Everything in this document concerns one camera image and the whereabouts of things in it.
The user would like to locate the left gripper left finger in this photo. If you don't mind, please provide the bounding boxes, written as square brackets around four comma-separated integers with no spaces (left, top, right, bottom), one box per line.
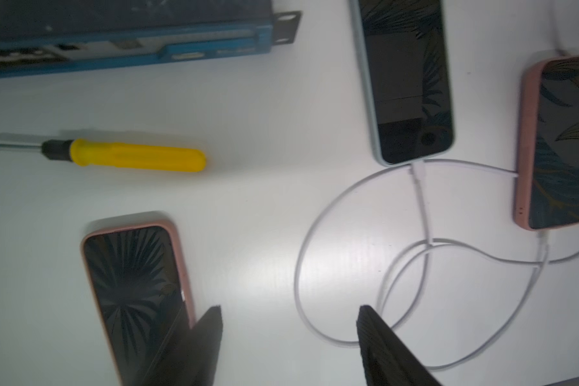
[135,305,224,385]

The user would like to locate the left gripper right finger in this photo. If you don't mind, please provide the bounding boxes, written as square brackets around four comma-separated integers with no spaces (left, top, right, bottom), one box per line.
[356,305,440,386]

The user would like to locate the phone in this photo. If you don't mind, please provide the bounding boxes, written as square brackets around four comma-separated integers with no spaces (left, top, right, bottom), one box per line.
[80,220,196,385]
[351,0,455,167]
[513,56,579,231]

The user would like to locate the white charging cable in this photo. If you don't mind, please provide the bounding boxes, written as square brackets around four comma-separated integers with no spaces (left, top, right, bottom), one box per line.
[293,158,551,372]
[375,158,579,339]

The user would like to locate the yellow handled screwdriver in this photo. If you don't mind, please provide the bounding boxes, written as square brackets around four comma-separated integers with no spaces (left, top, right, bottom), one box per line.
[0,138,207,173]

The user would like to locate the dark grey network switch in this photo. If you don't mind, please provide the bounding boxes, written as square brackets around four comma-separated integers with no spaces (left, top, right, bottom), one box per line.
[0,0,302,78]

